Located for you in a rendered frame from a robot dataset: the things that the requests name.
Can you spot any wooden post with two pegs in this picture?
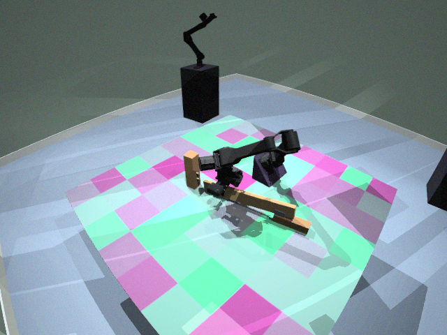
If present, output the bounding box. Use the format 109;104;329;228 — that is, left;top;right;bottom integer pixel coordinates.
184;150;312;234

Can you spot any long wooden rail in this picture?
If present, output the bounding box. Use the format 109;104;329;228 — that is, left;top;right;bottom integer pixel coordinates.
203;179;296;219

